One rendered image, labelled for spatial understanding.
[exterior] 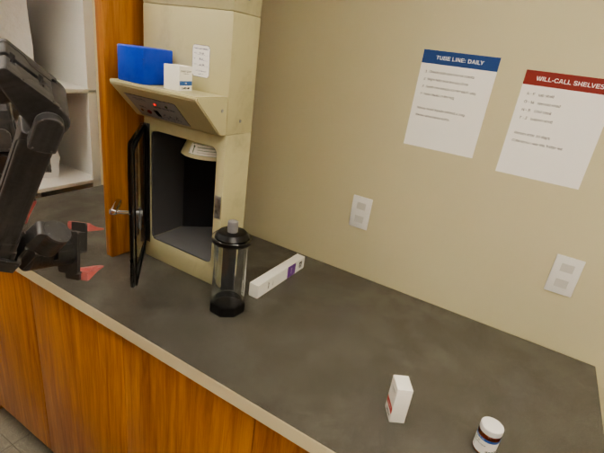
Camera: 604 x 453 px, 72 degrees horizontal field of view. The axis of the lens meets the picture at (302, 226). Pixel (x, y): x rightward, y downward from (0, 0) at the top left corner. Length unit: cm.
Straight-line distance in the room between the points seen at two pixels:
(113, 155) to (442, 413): 114
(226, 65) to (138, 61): 23
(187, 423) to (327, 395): 41
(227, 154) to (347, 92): 48
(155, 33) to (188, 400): 98
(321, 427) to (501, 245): 77
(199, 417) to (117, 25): 107
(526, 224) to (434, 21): 63
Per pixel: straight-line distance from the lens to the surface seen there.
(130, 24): 141
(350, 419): 98
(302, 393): 101
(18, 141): 82
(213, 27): 118
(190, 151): 128
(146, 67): 121
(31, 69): 77
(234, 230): 111
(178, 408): 124
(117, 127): 140
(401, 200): 141
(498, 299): 144
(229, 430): 113
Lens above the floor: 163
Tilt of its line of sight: 22 degrees down
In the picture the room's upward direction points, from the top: 8 degrees clockwise
